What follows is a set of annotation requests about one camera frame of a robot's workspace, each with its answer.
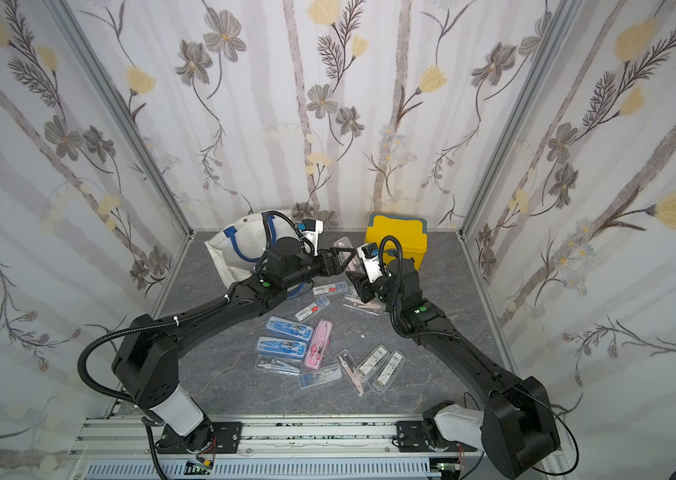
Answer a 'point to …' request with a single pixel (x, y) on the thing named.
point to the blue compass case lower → (282, 347)
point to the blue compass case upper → (289, 328)
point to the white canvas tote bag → (236, 250)
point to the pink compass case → (319, 342)
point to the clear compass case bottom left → (276, 363)
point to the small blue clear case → (337, 288)
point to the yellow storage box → (412, 231)
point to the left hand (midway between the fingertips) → (351, 250)
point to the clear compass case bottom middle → (319, 376)
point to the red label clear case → (308, 312)
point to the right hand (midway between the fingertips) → (360, 266)
